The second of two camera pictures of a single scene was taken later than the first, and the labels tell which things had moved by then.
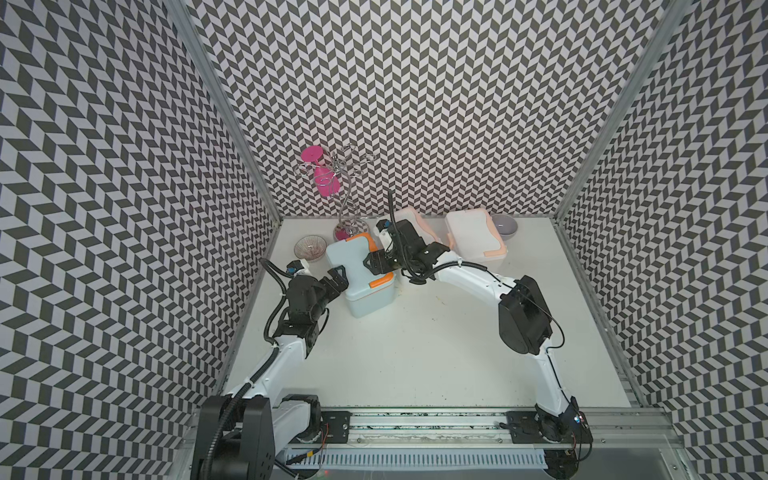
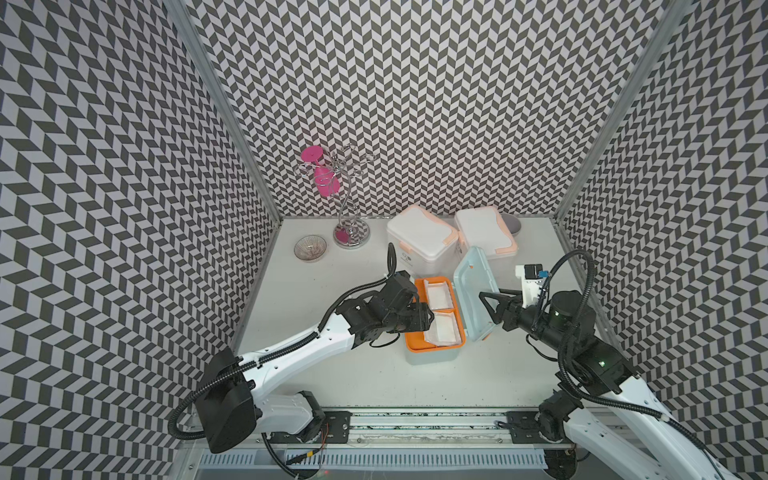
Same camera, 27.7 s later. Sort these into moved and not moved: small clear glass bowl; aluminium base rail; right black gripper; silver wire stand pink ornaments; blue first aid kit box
Moved: blue first aid kit box; right black gripper
Not moved: silver wire stand pink ornaments; small clear glass bowl; aluminium base rail
